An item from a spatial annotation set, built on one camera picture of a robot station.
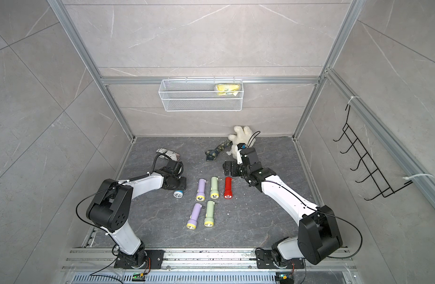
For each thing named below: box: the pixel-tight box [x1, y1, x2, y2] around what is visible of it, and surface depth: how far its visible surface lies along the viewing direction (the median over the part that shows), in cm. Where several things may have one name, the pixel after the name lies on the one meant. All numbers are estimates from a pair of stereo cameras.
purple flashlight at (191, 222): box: [186, 202, 203, 230], surface depth 85 cm
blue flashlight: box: [173, 190, 184, 199], surface depth 92 cm
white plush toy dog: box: [226, 125, 256, 160], surface depth 111 cm
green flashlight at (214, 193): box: [210, 176, 220, 200], surface depth 94 cm
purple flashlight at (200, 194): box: [195, 178, 206, 202], surface depth 94 cm
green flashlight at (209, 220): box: [203, 199, 215, 228], surface depth 85 cm
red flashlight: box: [224, 176, 233, 200], surface depth 96 cm
